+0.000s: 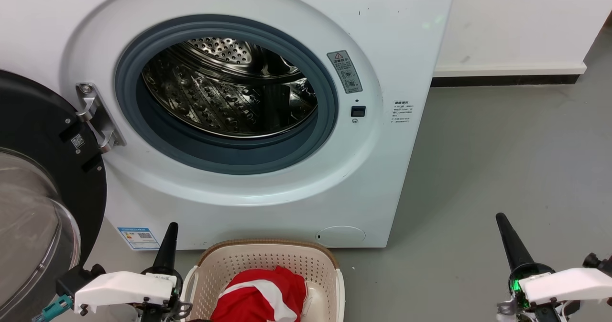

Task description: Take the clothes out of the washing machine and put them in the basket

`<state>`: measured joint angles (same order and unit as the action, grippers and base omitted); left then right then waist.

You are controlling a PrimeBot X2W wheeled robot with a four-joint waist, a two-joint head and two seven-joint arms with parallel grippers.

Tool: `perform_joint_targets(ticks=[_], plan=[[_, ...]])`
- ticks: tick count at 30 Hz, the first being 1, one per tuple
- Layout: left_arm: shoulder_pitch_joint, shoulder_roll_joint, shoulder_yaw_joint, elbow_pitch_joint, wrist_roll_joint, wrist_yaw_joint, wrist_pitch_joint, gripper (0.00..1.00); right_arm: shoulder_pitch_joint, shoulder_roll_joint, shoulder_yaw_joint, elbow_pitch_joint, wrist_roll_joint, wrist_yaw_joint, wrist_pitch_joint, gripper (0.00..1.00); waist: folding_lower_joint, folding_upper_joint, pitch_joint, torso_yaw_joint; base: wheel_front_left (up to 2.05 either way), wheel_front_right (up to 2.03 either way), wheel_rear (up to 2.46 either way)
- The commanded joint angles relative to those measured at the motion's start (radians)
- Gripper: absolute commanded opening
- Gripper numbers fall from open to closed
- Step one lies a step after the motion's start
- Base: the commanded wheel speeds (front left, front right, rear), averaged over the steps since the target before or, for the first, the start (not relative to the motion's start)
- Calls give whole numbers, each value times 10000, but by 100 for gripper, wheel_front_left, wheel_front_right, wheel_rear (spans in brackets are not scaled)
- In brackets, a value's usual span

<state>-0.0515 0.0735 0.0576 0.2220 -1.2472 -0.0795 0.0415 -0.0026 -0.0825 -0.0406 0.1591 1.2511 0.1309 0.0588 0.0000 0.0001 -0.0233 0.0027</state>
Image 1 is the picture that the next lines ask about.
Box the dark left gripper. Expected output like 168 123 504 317
142 222 192 322

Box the dark green-banded right gripper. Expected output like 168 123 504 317
495 212 580 322

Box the red and white garment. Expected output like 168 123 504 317
210 265 308 322

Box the cream perforated laundry basket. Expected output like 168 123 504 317
181 239 346 322

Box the black glass washing machine door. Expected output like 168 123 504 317
0 69 109 322

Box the white front-load washing machine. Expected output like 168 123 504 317
0 0 457 251

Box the blue energy label sticker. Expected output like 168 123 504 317
117 226 160 251

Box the grey rubber door gasket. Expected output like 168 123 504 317
114 14 339 175

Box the silver door hinge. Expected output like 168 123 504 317
75 83 127 153

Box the perforated steel drum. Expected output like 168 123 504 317
142 37 318 139

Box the white and dark baseboard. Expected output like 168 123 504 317
431 63 587 88

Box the round white filter cover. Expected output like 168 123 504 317
316 225 366 247

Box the printed text notice sticker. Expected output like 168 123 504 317
391 100 412 124

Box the grey warning sticker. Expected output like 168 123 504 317
327 50 363 94

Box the teal cable connector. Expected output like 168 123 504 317
32 295 74 322

